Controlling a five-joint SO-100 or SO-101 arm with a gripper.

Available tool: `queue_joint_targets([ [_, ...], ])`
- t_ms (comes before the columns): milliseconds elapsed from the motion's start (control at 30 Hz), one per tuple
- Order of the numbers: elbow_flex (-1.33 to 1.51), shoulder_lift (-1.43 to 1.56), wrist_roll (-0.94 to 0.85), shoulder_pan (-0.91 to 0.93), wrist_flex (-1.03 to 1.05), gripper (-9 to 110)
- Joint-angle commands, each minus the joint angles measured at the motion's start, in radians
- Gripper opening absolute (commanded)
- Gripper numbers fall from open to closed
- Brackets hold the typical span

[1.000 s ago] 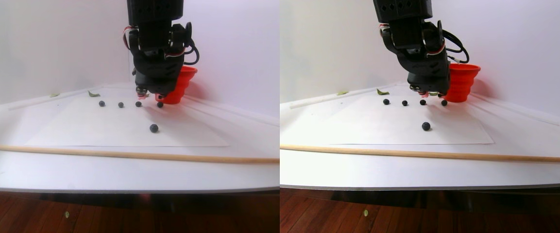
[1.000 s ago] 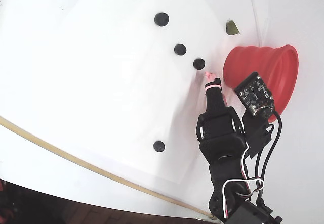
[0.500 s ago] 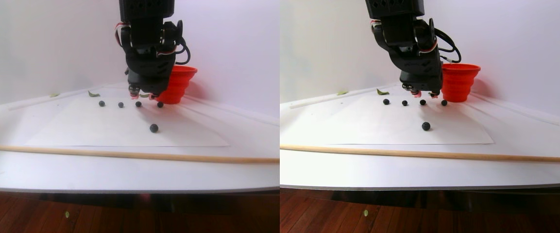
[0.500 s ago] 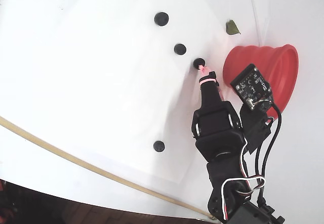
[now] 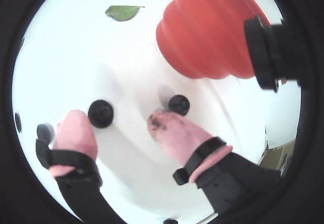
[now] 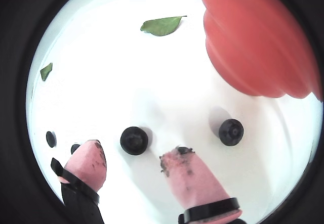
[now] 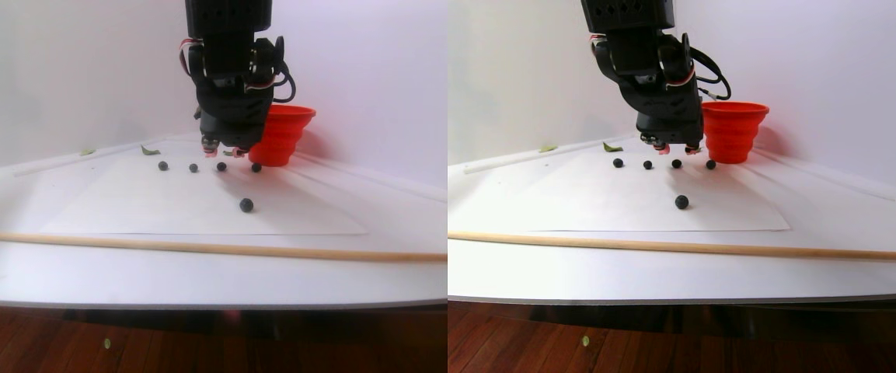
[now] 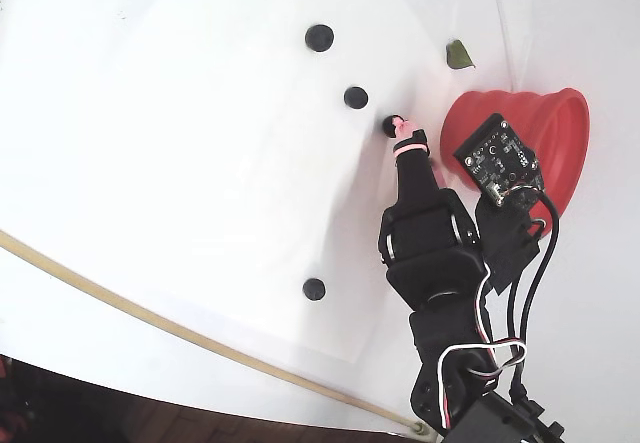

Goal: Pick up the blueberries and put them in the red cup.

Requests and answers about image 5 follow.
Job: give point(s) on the pink padded gripper finger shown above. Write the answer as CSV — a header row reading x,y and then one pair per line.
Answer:
x,y
76,135
177,138

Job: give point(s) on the red collapsible silicone cup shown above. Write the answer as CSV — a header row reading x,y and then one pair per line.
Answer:
x,y
202,32

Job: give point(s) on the dark blueberry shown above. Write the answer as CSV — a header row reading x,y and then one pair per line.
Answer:
x,y
179,104
170,221
43,131
100,113
17,121

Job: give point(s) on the green leaf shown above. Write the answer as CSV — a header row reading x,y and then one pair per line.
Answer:
x,y
122,12

